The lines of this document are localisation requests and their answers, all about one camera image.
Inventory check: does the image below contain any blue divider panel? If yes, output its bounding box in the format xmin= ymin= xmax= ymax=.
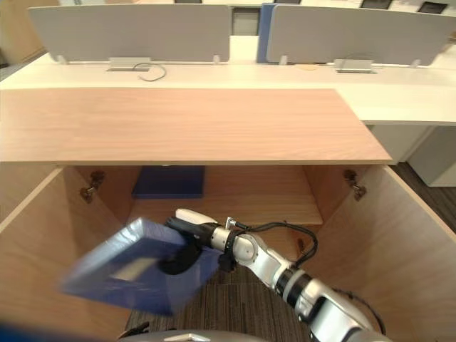
xmin=256 ymin=2 xmax=276 ymax=64

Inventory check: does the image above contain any blue file folder box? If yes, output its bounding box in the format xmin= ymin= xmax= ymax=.
xmin=59 ymin=217 xmax=221 ymax=316

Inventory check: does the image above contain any metal cabinet hinge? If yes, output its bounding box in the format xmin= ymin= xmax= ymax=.
xmin=343 ymin=169 xmax=367 ymax=202
xmin=80 ymin=170 xmax=106 ymax=204

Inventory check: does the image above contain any white office desk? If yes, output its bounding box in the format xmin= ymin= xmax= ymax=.
xmin=0 ymin=34 xmax=456 ymax=126

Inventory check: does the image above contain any wooden office cabinet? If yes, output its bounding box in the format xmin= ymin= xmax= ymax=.
xmin=0 ymin=88 xmax=456 ymax=342

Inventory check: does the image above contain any wooden cabinet door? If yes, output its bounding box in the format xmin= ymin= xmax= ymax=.
xmin=309 ymin=165 xmax=456 ymax=342
xmin=0 ymin=167 xmax=133 ymax=342

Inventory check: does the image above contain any grey desk divider panel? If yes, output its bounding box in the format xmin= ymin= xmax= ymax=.
xmin=28 ymin=4 xmax=232 ymax=64
xmin=266 ymin=4 xmax=452 ymax=67

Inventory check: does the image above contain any white desk pedestal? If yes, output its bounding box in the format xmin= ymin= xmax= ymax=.
xmin=370 ymin=125 xmax=456 ymax=188

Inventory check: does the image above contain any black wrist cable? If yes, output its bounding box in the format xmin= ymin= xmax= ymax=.
xmin=234 ymin=220 xmax=318 ymax=266

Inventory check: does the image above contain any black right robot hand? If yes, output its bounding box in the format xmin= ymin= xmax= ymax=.
xmin=159 ymin=208 xmax=217 ymax=276

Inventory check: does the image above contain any grey cable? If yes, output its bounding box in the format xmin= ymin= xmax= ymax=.
xmin=133 ymin=63 xmax=167 ymax=82

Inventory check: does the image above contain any silver desk cable box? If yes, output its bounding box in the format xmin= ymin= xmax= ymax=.
xmin=333 ymin=58 xmax=378 ymax=74
xmin=105 ymin=56 xmax=151 ymax=73

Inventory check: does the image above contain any silver robot torso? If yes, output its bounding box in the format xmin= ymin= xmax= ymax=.
xmin=119 ymin=322 xmax=393 ymax=342

